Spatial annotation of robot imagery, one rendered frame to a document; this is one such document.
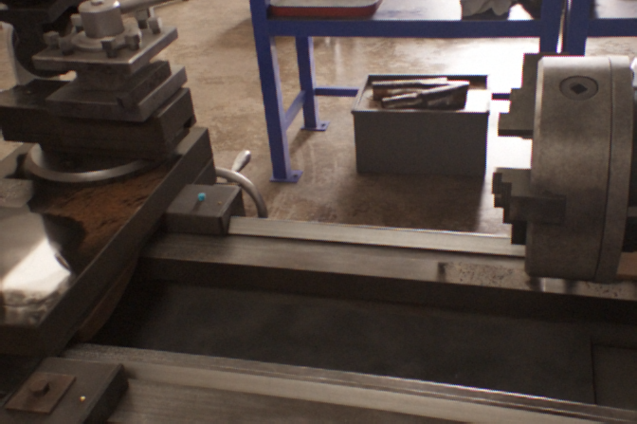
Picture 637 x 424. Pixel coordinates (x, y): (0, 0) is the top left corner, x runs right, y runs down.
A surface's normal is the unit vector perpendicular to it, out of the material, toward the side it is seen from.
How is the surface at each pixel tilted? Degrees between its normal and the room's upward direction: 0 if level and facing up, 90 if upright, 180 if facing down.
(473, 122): 90
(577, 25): 90
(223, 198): 0
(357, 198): 0
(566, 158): 57
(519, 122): 48
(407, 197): 0
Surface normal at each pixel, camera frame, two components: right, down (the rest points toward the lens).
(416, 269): -0.07, -0.85
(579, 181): -0.25, 0.12
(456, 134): -0.18, 0.52
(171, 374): -0.22, -0.18
